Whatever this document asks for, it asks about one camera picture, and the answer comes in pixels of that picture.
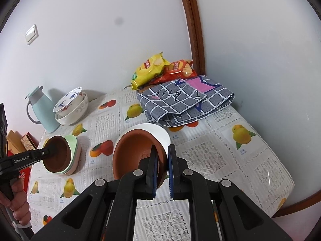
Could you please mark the red chips bag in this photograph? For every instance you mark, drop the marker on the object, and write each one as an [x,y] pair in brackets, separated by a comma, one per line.
[180,69]

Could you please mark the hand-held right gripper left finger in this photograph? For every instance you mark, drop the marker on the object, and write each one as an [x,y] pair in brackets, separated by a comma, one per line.
[155,173]

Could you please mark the white ceramic bowl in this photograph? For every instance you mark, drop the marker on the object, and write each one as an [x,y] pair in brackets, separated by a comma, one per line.
[160,133]

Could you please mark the small brown clay bowl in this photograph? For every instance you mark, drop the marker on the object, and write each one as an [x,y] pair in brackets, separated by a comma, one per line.
[56,155]
[133,153]

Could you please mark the red paper bag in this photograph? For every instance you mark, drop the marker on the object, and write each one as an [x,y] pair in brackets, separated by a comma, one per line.
[25,175]

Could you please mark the light blue thermos jug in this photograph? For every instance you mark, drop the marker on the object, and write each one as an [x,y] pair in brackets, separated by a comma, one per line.
[45,110]

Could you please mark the fruit printed tablecloth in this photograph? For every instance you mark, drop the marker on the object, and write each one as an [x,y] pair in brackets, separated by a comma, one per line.
[225,160]

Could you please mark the grey checked cloth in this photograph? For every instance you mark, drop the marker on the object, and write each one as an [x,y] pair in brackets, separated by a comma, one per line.
[185,100]

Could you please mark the brown patterned box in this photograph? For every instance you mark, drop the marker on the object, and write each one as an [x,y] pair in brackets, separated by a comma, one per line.
[28,141]

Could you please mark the blue patterned porcelain bowl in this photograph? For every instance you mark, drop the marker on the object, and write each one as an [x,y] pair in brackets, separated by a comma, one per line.
[67,100]

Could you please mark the yellow chips bag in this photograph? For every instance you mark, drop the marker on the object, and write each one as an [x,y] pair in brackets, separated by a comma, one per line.
[150,67]

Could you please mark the person's left hand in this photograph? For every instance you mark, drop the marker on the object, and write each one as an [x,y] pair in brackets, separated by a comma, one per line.
[21,203]

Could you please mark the green plastic plate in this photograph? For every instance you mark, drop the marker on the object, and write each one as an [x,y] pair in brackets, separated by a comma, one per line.
[72,145]

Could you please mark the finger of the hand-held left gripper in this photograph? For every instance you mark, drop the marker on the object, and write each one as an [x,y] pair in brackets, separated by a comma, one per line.
[44,154]

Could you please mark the white wall switch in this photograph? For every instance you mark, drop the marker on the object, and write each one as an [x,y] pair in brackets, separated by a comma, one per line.
[31,34]

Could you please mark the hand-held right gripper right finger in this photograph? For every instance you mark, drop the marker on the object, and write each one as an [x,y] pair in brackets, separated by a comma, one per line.
[171,173]

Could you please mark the large white porcelain bowl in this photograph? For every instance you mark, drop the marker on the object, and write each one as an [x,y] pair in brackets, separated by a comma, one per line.
[75,113]

